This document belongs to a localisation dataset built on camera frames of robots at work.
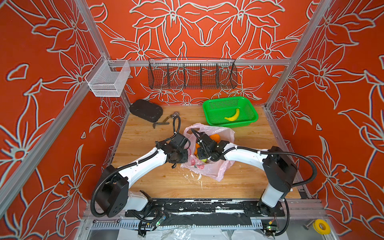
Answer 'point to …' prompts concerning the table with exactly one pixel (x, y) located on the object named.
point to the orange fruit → (216, 137)
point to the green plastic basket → (231, 112)
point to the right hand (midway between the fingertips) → (197, 152)
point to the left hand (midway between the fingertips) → (185, 157)
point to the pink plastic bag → (216, 169)
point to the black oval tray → (147, 111)
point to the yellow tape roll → (316, 225)
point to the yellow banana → (234, 117)
